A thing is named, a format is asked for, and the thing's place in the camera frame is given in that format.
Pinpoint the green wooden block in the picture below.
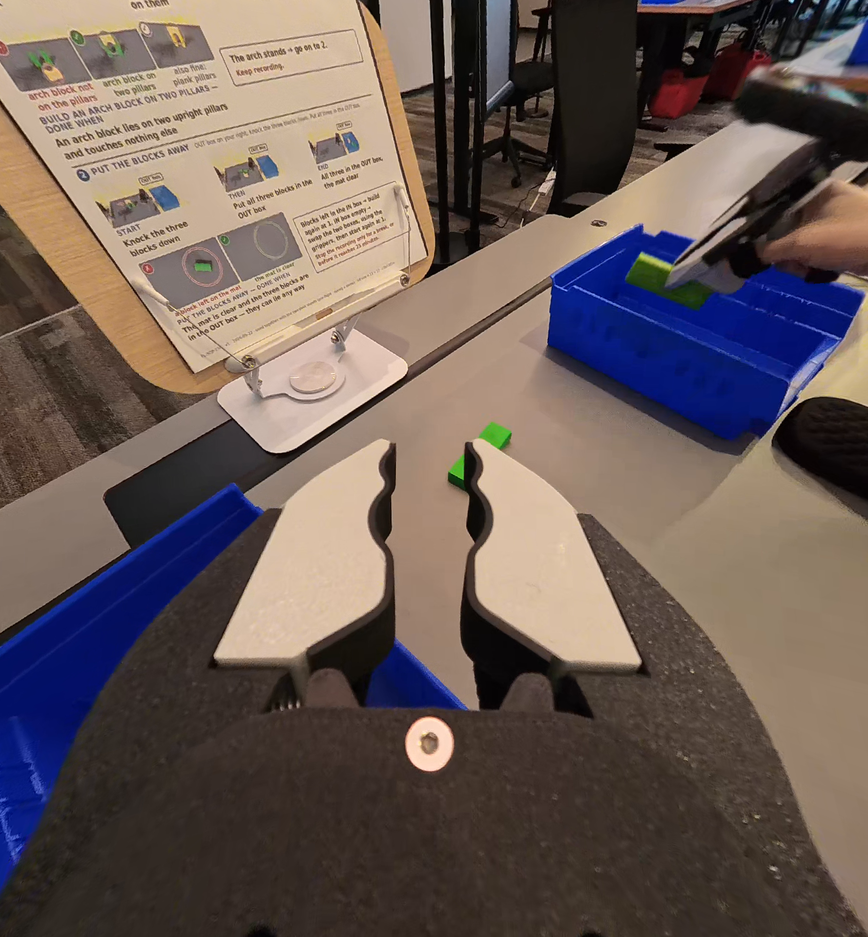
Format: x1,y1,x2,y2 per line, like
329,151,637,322
624,252,715,310
447,422,513,489

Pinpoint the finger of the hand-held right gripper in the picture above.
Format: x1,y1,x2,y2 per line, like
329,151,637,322
663,245,753,295
686,121,825,248

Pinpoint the black partition panel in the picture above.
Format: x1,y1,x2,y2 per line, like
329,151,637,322
551,0,640,207

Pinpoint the printed instruction board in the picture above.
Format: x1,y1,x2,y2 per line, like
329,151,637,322
0,0,430,376

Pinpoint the black office chair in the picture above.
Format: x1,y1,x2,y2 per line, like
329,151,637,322
493,59,561,189

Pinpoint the black round floor lamp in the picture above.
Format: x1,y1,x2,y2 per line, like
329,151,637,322
429,0,502,270

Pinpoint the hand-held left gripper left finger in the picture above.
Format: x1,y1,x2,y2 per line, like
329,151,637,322
213,439,397,704

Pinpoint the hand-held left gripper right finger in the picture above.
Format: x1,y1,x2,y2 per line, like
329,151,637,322
461,439,643,704

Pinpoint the blue plastic bin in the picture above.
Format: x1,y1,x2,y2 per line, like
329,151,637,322
547,223,867,442
0,483,469,909

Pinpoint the person's right hand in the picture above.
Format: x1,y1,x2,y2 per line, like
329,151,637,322
760,179,868,285

